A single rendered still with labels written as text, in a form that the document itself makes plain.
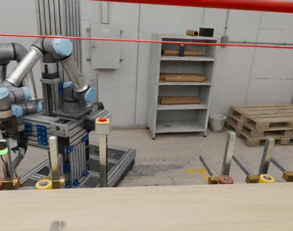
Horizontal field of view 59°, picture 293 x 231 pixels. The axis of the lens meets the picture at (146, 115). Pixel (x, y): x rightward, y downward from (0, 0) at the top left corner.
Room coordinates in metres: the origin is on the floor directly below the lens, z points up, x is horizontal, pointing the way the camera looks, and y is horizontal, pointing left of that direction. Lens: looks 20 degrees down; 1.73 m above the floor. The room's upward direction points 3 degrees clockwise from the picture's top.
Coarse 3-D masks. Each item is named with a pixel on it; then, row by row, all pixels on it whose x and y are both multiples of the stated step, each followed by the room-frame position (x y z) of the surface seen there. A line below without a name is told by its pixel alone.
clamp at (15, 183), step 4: (0, 180) 1.21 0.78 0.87; (4, 180) 1.21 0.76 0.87; (12, 180) 1.21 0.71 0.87; (16, 180) 1.22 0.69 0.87; (4, 184) 1.19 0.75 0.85; (8, 184) 1.20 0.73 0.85; (12, 184) 1.20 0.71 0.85; (16, 184) 1.21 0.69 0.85; (4, 188) 1.19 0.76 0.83; (8, 188) 1.20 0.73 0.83; (12, 188) 1.20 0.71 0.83
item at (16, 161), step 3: (18, 156) 1.49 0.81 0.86; (21, 156) 1.50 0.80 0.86; (15, 159) 1.44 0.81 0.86; (18, 159) 1.45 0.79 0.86; (21, 159) 1.49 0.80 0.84; (12, 162) 1.41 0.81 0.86; (15, 162) 1.41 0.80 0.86; (18, 162) 1.44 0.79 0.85; (15, 165) 1.38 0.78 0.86; (15, 168) 1.38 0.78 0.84; (3, 186) 1.19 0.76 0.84
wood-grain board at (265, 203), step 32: (0, 192) 1.06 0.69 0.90; (32, 192) 1.08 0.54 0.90; (64, 192) 1.09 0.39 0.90; (96, 192) 1.10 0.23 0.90; (128, 192) 1.12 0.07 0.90; (160, 192) 1.13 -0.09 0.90; (192, 192) 1.15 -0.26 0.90; (224, 192) 1.16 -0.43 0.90; (256, 192) 1.18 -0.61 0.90; (288, 192) 1.20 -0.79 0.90; (0, 224) 0.86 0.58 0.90; (32, 224) 0.87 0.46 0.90; (96, 224) 0.89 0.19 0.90; (128, 224) 0.90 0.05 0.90; (160, 224) 0.91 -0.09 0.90; (192, 224) 0.92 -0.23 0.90; (224, 224) 0.93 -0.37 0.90; (256, 224) 0.94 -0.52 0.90; (288, 224) 0.95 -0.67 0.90
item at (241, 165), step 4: (232, 156) 1.73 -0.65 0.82; (236, 156) 1.70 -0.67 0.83; (236, 160) 1.66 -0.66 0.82; (240, 160) 1.64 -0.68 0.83; (240, 164) 1.60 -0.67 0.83; (244, 164) 1.59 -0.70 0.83; (244, 168) 1.54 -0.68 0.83; (248, 168) 1.54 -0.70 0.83; (244, 172) 1.53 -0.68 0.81; (248, 172) 1.49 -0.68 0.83; (252, 172) 1.49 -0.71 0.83
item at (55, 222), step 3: (51, 222) 0.88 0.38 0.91; (54, 222) 0.88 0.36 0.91; (57, 222) 0.88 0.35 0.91; (60, 222) 0.87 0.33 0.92; (63, 222) 0.88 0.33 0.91; (51, 225) 0.86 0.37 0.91; (54, 225) 0.85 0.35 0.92; (57, 225) 0.86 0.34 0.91; (60, 225) 0.86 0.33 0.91; (63, 225) 0.87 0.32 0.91; (51, 228) 0.84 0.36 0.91; (54, 228) 0.84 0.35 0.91; (57, 228) 0.85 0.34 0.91; (60, 228) 0.85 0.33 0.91
